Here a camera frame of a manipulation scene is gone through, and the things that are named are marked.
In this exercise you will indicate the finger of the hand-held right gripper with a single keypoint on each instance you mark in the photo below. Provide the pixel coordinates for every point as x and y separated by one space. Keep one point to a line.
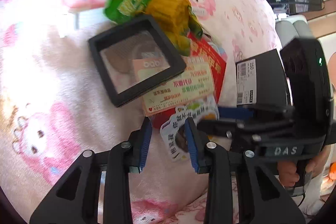
236 112
225 129

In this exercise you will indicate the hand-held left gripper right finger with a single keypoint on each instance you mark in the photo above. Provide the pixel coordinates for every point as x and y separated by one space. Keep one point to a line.
190 146

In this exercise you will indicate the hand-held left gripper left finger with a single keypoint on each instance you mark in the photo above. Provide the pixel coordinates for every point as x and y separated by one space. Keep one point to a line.
145 146

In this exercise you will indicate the white small snack packet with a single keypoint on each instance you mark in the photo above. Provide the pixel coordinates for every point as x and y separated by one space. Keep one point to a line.
170 134

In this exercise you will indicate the black cardboard box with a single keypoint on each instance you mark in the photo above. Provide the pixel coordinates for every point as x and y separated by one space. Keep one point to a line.
265 74

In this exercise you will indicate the red printed card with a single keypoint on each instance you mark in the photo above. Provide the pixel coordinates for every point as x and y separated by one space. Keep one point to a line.
216 67

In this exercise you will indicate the cream sheet with coloured labels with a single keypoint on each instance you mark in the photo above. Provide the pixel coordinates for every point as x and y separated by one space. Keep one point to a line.
181 87

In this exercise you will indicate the black square display frame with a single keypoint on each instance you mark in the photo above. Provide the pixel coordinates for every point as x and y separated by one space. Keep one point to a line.
119 32

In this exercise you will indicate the person's right hand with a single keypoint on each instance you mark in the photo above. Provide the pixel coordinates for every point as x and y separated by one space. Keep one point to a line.
287 174

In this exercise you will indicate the grey padded headboard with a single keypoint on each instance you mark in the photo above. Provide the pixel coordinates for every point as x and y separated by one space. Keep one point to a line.
288 27

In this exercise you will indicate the small pink paper card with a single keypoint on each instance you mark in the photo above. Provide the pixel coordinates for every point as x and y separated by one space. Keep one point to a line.
149 71

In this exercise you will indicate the pink cartoon printed blanket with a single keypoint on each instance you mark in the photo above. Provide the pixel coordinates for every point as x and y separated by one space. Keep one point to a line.
52 82

